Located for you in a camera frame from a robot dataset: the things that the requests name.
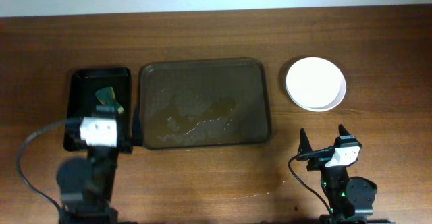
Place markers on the small black tray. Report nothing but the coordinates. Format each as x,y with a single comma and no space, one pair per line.
85,82

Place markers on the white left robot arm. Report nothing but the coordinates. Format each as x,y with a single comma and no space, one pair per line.
86,183

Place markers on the white sauce-stained plate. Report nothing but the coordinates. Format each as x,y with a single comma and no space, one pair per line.
313,70

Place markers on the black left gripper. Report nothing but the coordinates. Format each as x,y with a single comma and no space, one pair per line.
122,142

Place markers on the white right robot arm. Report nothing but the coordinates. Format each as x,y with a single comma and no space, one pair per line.
350,199

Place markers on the yellow green scrub sponge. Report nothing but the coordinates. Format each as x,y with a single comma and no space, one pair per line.
106,96

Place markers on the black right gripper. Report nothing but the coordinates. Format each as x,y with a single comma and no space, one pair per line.
317,163

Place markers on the clear wet plastic tray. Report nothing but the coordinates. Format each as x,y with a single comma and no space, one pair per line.
203,103

